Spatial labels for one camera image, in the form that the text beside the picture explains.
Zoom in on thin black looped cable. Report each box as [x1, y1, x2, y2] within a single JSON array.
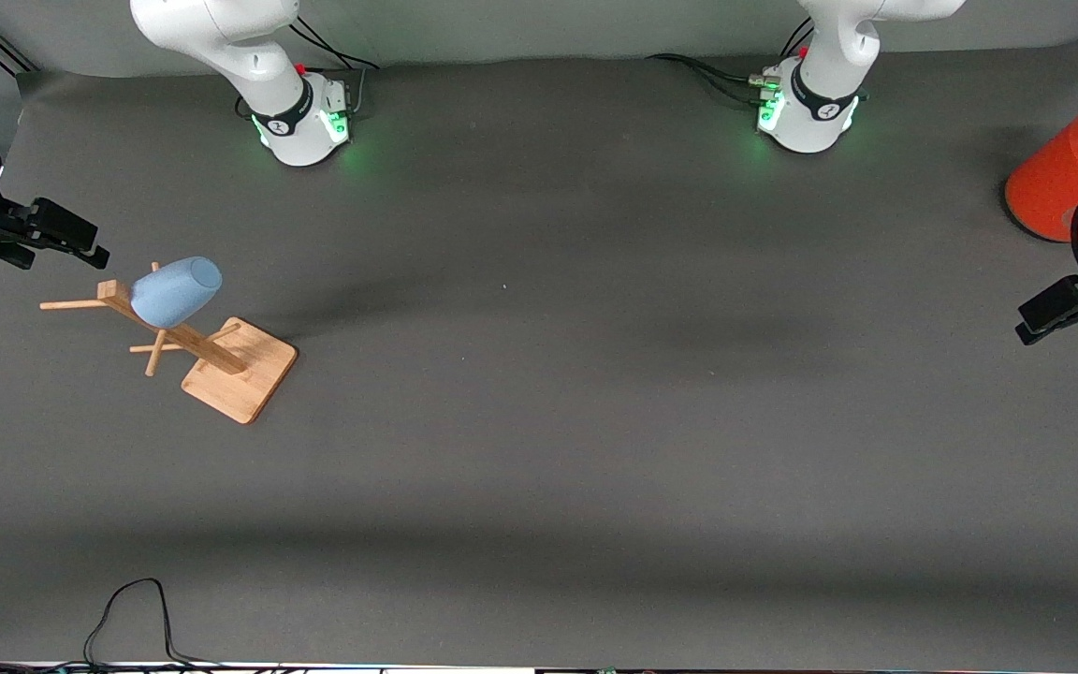
[[80, 578, 222, 670]]

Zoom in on black arm base cables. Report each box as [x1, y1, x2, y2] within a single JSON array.
[[238, 14, 381, 123], [647, 19, 816, 106]]

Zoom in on aluminium frame rail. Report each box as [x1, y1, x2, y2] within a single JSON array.
[[0, 19, 39, 76]]

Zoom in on dark grey table mat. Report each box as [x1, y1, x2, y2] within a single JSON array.
[[0, 33, 1078, 667]]

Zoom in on black right arm base cables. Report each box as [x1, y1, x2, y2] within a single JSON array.
[[238, 14, 381, 123]]

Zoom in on orange drink can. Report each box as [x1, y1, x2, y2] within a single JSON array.
[[1005, 91, 1078, 244]]

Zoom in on black left arm base cables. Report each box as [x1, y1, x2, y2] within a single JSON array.
[[647, 19, 816, 106]]

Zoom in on wooden cup rack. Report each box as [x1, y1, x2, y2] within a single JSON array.
[[40, 262, 299, 425]]

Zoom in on light blue cup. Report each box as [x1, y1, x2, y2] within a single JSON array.
[[131, 256, 224, 330]]

